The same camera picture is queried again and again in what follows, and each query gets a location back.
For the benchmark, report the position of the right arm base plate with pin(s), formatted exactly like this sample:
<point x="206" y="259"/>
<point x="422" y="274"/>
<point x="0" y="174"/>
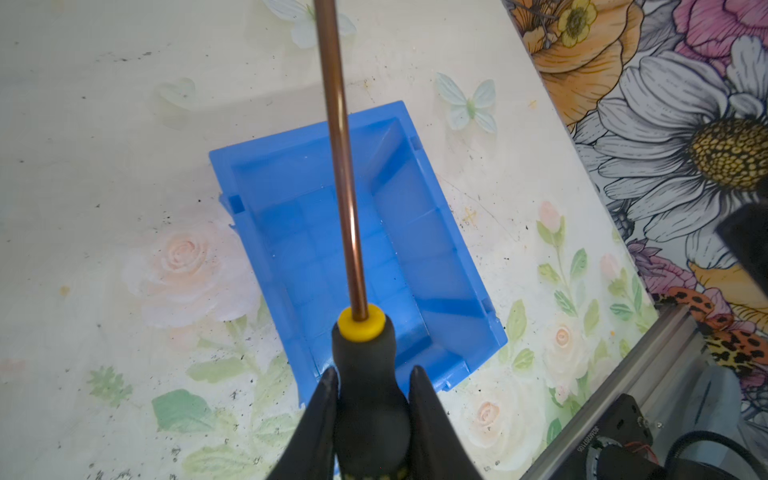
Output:
<point x="618" y="445"/>

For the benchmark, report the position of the black yellow screwdriver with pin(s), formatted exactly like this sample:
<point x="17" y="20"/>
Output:
<point x="372" y="429"/>

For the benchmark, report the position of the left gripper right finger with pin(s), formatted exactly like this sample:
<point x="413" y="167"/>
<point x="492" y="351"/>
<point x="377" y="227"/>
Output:
<point x="435" y="450"/>

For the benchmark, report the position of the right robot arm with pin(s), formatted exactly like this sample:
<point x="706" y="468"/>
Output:
<point x="744" y="232"/>

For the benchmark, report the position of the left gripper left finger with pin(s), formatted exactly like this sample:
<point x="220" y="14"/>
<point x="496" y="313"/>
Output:
<point x="310" y="451"/>

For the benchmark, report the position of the aluminium frame rail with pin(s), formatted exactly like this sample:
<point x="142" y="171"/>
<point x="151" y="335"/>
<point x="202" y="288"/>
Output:
<point x="659" y="372"/>

